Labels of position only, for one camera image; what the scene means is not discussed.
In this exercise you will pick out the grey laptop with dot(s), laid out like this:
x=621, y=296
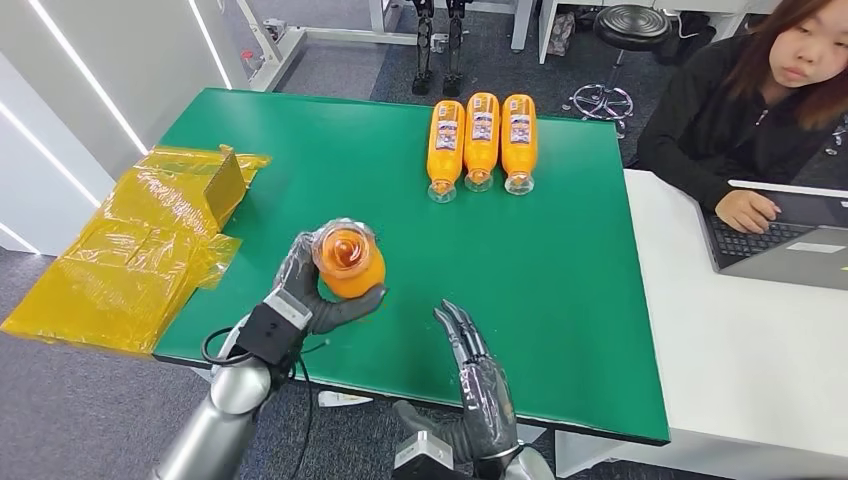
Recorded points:
x=792, y=255

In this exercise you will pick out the yellow film wrapped cardboard box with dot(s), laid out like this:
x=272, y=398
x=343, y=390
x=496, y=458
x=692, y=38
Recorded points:
x=139, y=258

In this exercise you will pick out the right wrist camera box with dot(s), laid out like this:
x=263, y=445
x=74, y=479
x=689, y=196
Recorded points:
x=424, y=457

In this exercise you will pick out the black robot leg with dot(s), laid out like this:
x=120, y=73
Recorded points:
x=422, y=56
x=455, y=56

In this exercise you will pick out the white background desk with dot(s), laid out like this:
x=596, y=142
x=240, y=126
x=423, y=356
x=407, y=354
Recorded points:
x=528, y=25

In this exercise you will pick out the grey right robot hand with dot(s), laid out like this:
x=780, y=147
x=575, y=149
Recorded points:
x=487, y=404

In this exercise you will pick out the orange juice bottle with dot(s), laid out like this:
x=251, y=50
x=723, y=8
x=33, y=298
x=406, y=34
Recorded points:
x=351, y=268
x=482, y=144
x=446, y=151
x=519, y=147

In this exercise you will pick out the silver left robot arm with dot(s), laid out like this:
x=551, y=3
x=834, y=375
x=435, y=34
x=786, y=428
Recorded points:
x=225, y=411

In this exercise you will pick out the person's hand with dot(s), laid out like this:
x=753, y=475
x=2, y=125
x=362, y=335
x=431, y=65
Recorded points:
x=745, y=212

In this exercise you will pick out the person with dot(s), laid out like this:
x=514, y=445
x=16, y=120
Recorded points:
x=715, y=126

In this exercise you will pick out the green topped table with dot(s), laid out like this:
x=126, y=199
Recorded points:
x=530, y=278

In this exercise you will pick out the black stool with chrome base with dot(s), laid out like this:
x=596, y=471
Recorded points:
x=632, y=26

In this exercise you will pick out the grey bag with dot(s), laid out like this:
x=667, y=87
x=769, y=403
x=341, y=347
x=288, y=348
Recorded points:
x=562, y=33

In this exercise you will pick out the white metal gantry frame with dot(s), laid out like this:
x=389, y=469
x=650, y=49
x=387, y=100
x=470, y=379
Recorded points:
x=288, y=50

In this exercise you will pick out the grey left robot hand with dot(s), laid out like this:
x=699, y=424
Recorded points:
x=298, y=281

